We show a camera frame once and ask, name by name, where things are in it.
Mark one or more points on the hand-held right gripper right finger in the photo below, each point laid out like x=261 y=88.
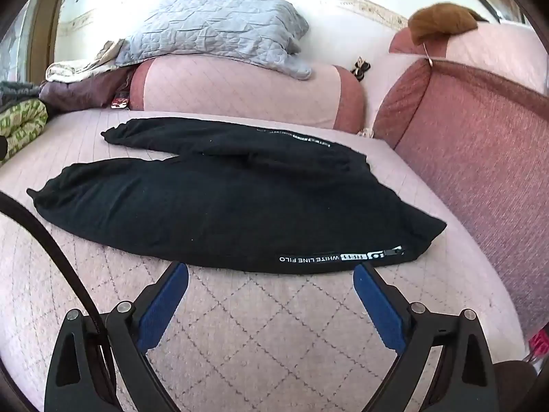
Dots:
x=379 y=304

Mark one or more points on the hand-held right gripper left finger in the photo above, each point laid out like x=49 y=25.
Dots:
x=165 y=298

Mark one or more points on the black pants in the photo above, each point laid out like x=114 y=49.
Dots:
x=214 y=206

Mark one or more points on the pink quilted bed cover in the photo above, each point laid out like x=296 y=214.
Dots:
x=257 y=330

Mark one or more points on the red woven sofa cushion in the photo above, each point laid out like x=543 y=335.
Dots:
x=472 y=150

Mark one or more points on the pink bolster cushion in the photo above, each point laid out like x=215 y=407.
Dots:
x=240 y=90

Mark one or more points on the dark purple cloth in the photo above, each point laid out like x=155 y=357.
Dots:
x=85 y=90

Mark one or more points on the green printed quilt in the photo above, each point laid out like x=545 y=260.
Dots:
x=21 y=124

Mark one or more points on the dark hair clip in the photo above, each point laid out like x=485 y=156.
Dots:
x=360 y=68

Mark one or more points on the folded beige blanket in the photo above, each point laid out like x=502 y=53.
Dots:
x=73 y=68

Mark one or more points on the grey crumpled clothing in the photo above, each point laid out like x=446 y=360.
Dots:
x=13 y=90

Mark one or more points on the grey quilted pillow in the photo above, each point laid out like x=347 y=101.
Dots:
x=214 y=25

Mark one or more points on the light pink back cushion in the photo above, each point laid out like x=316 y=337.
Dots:
x=493 y=47

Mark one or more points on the brown knit hat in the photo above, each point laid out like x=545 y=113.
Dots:
x=437 y=21

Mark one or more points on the wooden door frame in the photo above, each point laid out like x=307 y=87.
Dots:
x=47 y=21

